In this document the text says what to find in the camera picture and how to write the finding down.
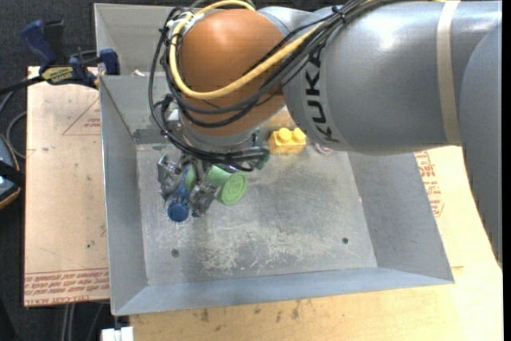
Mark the blue bristle brush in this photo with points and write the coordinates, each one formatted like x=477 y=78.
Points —
x=178 y=211

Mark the light green cylinder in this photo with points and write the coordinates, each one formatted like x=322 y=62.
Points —
x=231 y=187

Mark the brown cardboard board, red print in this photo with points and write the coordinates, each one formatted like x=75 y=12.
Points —
x=64 y=187

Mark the yellow toy brick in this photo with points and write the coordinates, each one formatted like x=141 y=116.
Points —
x=286 y=140

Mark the grey metal bin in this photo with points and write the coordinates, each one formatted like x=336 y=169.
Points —
x=287 y=219

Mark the pink and white small object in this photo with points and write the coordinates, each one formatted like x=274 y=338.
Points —
x=322 y=148

